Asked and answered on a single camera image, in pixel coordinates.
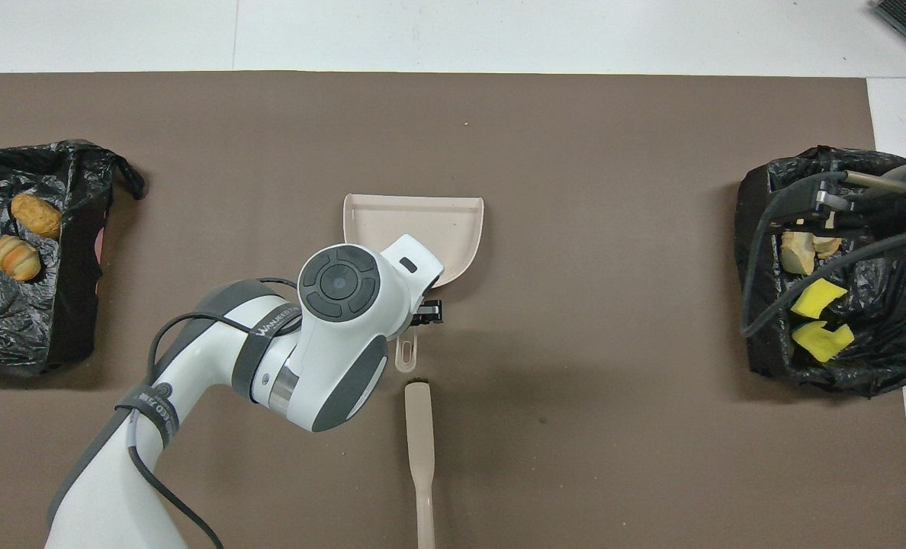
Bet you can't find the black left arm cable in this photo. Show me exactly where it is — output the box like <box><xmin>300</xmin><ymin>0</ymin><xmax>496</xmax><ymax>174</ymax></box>
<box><xmin>128</xmin><ymin>278</ymin><xmax>303</xmax><ymax>549</ymax></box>

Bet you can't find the black bag lined bin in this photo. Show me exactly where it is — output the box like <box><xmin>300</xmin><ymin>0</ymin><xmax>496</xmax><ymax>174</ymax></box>
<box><xmin>0</xmin><ymin>140</ymin><xmax>146</xmax><ymax>376</ymax></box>
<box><xmin>734</xmin><ymin>145</ymin><xmax>906</xmax><ymax>399</ymax></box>

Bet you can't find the brown oval cork lump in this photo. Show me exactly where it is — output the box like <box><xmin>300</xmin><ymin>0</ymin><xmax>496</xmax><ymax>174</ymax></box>
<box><xmin>11</xmin><ymin>193</ymin><xmax>63</xmax><ymax>240</ymax></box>

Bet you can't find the beige plastic dustpan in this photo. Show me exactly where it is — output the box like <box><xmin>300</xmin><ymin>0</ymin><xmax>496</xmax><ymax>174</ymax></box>
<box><xmin>343</xmin><ymin>193</ymin><xmax>486</xmax><ymax>374</ymax></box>

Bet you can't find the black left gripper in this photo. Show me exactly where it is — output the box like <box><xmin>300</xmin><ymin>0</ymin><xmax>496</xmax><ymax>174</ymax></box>
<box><xmin>410</xmin><ymin>299</ymin><xmax>445</xmax><ymax>328</ymax></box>

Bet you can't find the pale rounded foam chunk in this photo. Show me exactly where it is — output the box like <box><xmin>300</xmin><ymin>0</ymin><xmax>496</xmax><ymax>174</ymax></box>
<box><xmin>0</xmin><ymin>235</ymin><xmax>43</xmax><ymax>282</ymax></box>

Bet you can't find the small yellow green sponge piece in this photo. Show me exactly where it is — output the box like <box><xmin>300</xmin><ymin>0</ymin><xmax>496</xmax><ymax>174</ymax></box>
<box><xmin>791</xmin><ymin>278</ymin><xmax>849</xmax><ymax>319</ymax></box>

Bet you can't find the tan orange foam chunk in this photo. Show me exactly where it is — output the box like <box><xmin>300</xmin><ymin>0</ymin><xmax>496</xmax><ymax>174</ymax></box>
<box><xmin>780</xmin><ymin>231</ymin><xmax>817</xmax><ymax>276</ymax></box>

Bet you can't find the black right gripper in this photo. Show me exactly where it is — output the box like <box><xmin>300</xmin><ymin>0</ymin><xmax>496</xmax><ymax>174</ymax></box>
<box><xmin>793</xmin><ymin>179</ymin><xmax>906</xmax><ymax>231</ymax></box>

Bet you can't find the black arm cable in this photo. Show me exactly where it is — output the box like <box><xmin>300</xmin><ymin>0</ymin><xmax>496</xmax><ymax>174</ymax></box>
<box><xmin>128</xmin><ymin>278</ymin><xmax>303</xmax><ymax>549</ymax></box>
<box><xmin>741</xmin><ymin>171</ymin><xmax>906</xmax><ymax>339</ymax></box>

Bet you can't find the large yellow green sponge piece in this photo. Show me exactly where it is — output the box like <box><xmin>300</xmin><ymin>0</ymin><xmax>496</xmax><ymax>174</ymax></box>
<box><xmin>792</xmin><ymin>320</ymin><xmax>856</xmax><ymax>363</ymax></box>

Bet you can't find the brown table mat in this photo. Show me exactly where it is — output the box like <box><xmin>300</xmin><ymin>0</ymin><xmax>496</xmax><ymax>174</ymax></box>
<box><xmin>0</xmin><ymin>71</ymin><xmax>906</xmax><ymax>549</ymax></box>

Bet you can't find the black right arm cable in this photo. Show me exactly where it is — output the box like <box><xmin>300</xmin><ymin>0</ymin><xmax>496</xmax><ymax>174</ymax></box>
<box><xmin>741</xmin><ymin>171</ymin><xmax>906</xmax><ymax>339</ymax></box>

